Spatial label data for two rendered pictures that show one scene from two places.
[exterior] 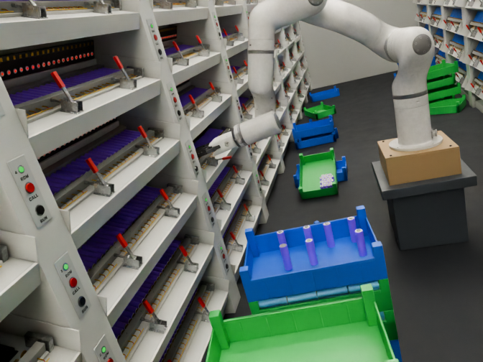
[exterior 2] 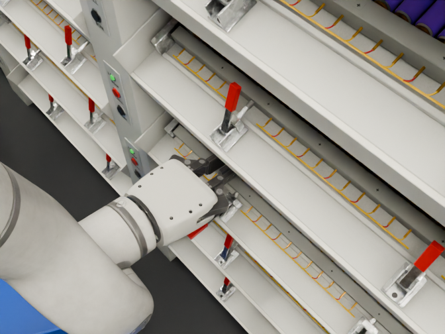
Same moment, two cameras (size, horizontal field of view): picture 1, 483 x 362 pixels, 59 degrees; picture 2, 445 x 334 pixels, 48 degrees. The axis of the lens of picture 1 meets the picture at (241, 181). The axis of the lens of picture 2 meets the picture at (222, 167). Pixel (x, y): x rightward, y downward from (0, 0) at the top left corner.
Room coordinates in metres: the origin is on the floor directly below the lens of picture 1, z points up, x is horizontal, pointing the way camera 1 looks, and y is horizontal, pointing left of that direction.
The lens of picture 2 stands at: (1.79, -0.24, 1.19)
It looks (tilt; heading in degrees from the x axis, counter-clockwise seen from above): 57 degrees down; 119
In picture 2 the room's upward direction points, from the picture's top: straight up
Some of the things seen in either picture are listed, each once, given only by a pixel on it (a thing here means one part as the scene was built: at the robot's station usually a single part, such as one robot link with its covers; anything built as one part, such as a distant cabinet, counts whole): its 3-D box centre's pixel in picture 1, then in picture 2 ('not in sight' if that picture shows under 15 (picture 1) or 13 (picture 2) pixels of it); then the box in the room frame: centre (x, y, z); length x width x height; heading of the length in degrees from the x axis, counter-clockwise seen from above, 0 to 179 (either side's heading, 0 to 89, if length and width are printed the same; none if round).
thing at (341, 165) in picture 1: (320, 172); not in sight; (2.41, -0.47, 0.04); 0.30 x 0.20 x 0.08; 72
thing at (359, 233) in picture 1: (361, 242); not in sight; (0.86, -0.22, 0.44); 0.02 x 0.02 x 0.06
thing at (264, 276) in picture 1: (309, 251); not in sight; (0.88, -0.11, 0.44); 0.30 x 0.20 x 0.08; 80
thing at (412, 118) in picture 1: (412, 119); not in sight; (1.53, -0.68, 0.47); 0.19 x 0.19 x 0.18
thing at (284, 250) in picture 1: (286, 257); not in sight; (0.88, -0.05, 0.44); 0.02 x 0.02 x 0.06
